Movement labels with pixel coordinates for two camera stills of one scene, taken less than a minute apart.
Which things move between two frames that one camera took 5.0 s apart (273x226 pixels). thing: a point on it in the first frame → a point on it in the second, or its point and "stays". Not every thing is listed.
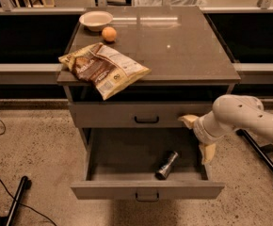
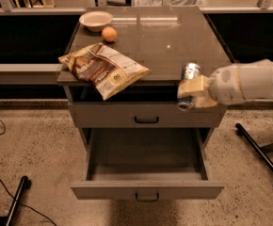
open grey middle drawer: [121, 165] stays
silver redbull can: [162, 171] → [189, 71]
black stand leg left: [16, 201] stays
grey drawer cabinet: [136, 147] stays
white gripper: [200, 130] → [227, 85]
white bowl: [95, 21] stays
